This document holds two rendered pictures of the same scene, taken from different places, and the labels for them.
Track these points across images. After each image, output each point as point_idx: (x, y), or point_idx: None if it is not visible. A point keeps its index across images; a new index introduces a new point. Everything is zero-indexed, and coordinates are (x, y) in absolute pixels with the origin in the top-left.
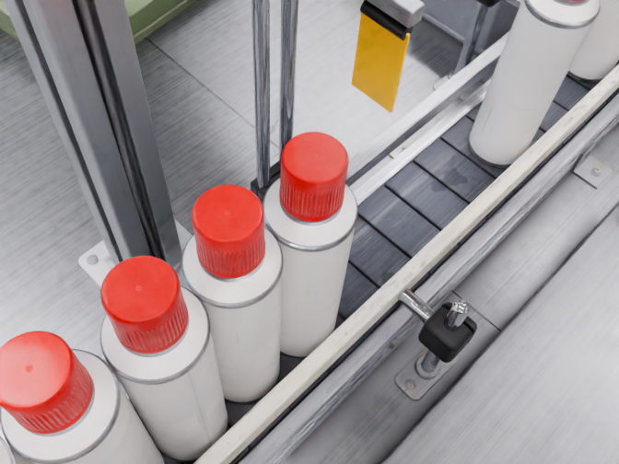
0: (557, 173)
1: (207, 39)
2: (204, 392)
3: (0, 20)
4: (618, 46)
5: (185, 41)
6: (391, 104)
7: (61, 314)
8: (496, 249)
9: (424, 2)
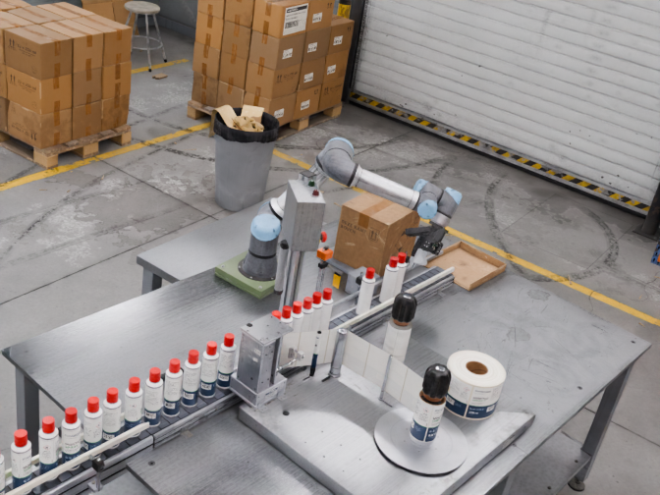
0: (375, 319)
1: None
2: (310, 322)
3: (239, 284)
4: (389, 295)
5: None
6: (338, 287)
7: None
8: (361, 335)
9: (347, 288)
